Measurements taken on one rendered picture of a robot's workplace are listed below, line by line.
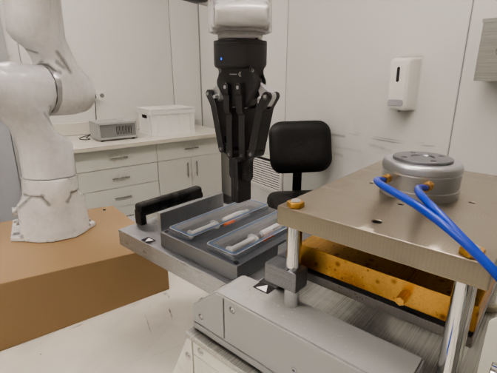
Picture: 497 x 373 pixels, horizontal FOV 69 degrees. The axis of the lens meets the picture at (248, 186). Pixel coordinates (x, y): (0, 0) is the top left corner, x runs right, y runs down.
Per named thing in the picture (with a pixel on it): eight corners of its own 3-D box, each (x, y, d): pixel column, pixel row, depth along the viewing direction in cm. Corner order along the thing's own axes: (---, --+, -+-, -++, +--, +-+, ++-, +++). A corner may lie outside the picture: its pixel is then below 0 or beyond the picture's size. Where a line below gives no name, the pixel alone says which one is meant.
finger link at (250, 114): (251, 82, 54) (259, 82, 53) (253, 157, 57) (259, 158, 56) (232, 83, 51) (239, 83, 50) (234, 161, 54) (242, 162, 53)
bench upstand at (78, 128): (195, 124, 359) (195, 114, 356) (50, 138, 285) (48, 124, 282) (193, 123, 362) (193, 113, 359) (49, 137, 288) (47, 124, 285)
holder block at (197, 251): (316, 234, 62) (317, 220, 61) (237, 283, 48) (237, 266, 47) (244, 212, 72) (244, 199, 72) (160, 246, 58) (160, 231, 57)
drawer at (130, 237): (327, 255, 63) (330, 213, 60) (242, 317, 47) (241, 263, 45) (209, 214, 81) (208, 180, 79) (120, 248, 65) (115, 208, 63)
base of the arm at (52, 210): (-1, 223, 94) (-8, 169, 91) (76, 210, 106) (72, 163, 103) (15, 250, 77) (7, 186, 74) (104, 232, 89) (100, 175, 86)
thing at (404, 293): (506, 257, 44) (524, 182, 42) (466, 360, 28) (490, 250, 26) (370, 220, 55) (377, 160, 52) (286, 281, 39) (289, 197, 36)
